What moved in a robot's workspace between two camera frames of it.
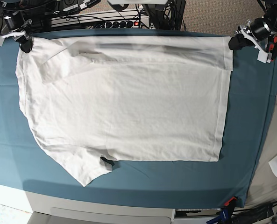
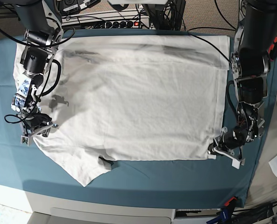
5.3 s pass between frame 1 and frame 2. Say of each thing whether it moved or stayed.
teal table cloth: stayed
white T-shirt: stayed
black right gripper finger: moved
